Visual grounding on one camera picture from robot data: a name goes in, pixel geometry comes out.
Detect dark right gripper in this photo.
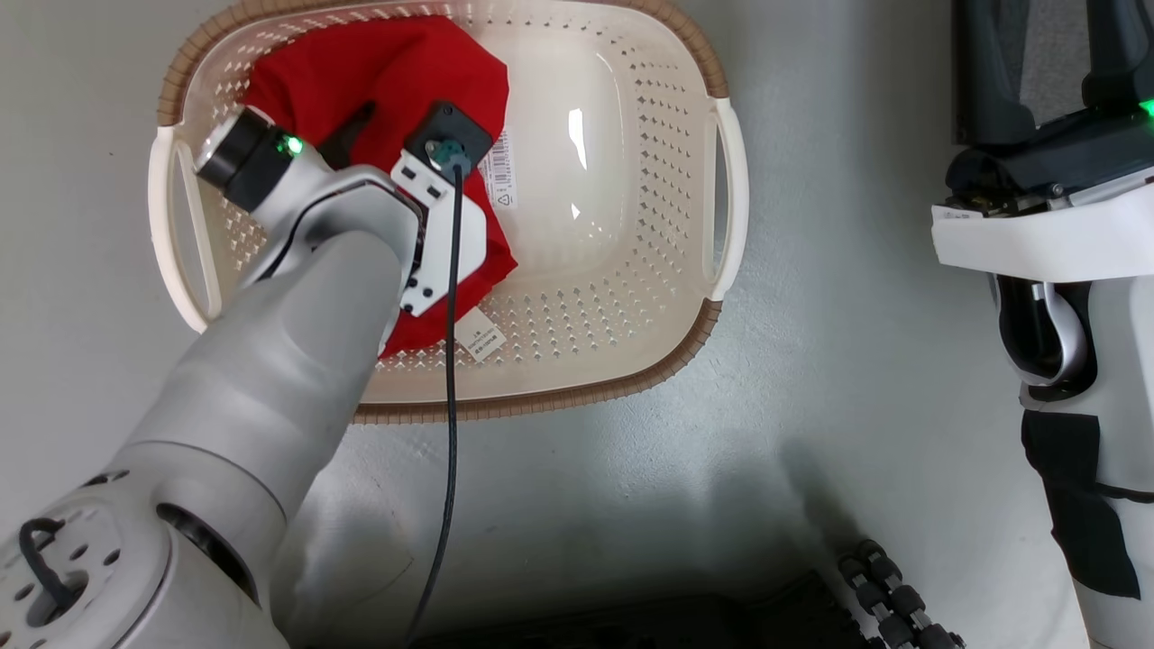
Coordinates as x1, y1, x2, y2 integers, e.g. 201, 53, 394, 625
945, 0, 1154, 215

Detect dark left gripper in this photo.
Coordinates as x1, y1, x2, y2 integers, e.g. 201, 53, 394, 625
194, 102, 377, 214

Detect red garment white stripes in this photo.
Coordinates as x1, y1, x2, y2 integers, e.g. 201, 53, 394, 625
242, 14, 520, 364

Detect paper barcode sticker label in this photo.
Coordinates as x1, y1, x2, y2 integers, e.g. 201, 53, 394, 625
477, 128, 520, 211

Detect cream perforated laundry basket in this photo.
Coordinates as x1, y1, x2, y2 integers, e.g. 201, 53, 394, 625
147, 0, 751, 425

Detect thin black camera cable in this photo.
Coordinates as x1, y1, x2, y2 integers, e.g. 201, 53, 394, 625
399, 162, 466, 649

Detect short black looped cable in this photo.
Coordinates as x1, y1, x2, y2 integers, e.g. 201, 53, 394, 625
18, 516, 84, 616

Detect black segmented cable chain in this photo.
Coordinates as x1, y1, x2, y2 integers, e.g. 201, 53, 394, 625
837, 539, 968, 649

